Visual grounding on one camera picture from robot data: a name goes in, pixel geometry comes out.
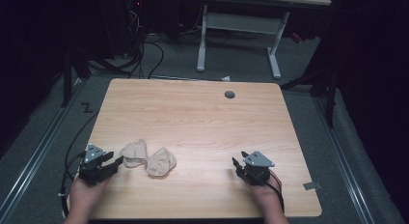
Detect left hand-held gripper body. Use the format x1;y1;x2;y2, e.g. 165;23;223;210
78;143;113;187

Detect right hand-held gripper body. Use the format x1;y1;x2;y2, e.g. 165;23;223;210
238;150;276;186

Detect beige sock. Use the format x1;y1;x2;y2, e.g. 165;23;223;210
146;147;177;178
120;138;149;169

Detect person's left hand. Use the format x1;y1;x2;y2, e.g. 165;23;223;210
68;176;112;210

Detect person's right hand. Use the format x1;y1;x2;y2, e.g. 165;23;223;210
246;178;284;210

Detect grey tape piece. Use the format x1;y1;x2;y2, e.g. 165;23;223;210
303;181;322;191

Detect black metal stand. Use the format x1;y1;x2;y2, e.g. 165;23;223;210
60;49;92;109
280;64;340;129

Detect red floor object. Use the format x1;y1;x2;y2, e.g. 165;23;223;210
289;32;305;44

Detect white desk with metal legs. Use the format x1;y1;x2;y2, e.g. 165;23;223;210
195;0;333;80

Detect black computer tower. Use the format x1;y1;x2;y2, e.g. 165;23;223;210
97;0;148;59

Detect red and black gripper cable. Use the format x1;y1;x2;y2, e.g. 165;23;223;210
264;169;286;214

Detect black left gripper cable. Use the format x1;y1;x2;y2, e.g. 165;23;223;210
59;111;100;218

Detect metal floor rail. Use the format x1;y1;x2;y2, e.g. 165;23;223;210
0;78;84;224
313;96;378;224

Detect black floor cables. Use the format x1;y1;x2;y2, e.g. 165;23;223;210
123;8;166;80

